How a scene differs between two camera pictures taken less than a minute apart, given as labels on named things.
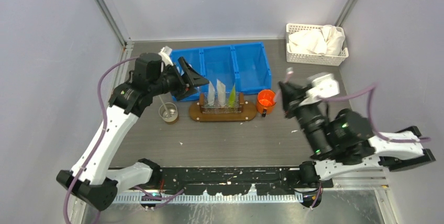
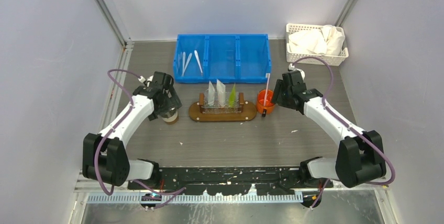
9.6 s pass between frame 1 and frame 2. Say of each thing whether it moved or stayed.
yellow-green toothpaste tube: stayed
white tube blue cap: stayed
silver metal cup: stayed
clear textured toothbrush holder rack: stayed
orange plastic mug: stayed
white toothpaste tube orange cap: stayed
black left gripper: moved
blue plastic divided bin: moved
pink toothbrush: moved
